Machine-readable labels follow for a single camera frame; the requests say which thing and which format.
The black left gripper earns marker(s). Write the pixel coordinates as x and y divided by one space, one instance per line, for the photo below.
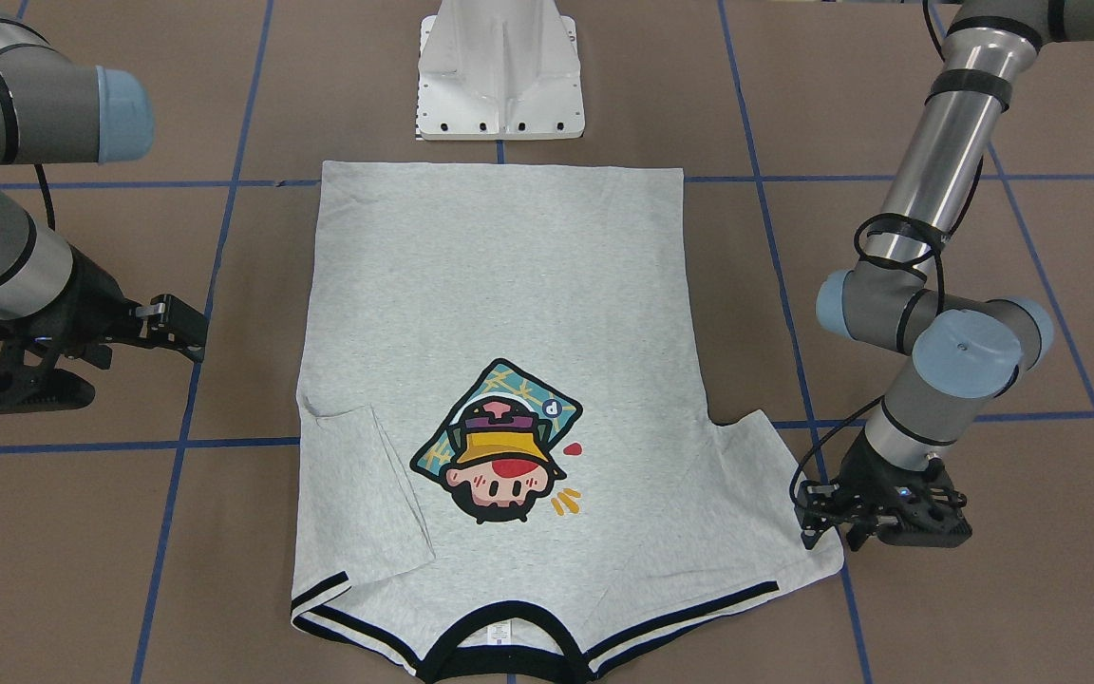
862 467

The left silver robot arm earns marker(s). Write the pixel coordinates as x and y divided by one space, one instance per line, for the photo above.
960 353

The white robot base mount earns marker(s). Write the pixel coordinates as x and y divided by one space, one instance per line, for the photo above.
499 71

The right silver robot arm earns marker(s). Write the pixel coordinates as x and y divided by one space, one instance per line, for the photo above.
53 111

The grey cartoon print t-shirt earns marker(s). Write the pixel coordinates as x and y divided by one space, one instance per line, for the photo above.
506 459

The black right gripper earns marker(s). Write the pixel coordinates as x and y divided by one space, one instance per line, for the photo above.
91 302

